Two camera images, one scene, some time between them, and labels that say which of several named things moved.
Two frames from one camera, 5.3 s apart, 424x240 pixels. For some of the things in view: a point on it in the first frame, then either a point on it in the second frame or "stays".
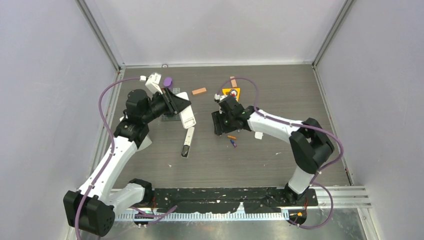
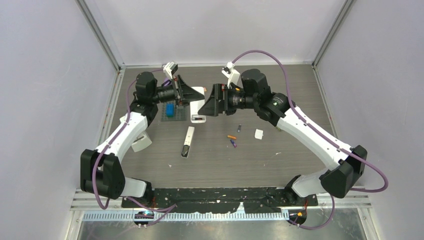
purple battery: [233, 143] stays
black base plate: [223, 200] stays
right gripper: [220, 128] -> [212, 108]
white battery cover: [258, 135] stays
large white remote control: [187, 116] -> [195, 106]
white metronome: [146, 142] stays
